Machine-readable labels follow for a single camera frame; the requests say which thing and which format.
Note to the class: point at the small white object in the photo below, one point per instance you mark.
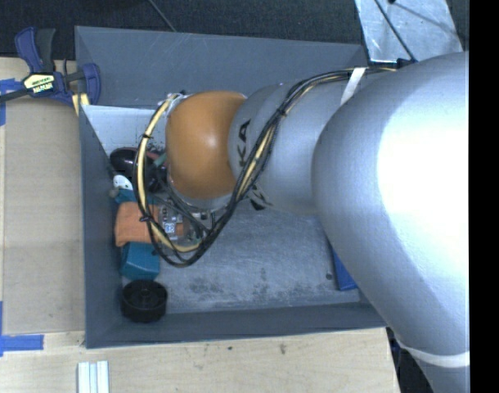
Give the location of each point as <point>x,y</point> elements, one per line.
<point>122,182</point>

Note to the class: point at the pale wood flat board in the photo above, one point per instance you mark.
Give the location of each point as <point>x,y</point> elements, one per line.
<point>41,219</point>

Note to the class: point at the teal flat block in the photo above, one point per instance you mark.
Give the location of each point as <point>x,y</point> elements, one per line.
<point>138,263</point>

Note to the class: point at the black round cap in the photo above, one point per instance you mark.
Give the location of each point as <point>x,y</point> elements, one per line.
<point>144,301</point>

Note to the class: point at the black glossy round object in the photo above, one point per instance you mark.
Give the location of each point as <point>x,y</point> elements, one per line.
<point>123,160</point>

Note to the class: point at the grey metal bin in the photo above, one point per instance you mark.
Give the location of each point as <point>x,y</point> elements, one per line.
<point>249,260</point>

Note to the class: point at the orange cloth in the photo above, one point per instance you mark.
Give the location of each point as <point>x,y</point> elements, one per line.
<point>129,225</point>

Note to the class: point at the blue flat object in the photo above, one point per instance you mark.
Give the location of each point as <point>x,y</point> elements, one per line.
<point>344,276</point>

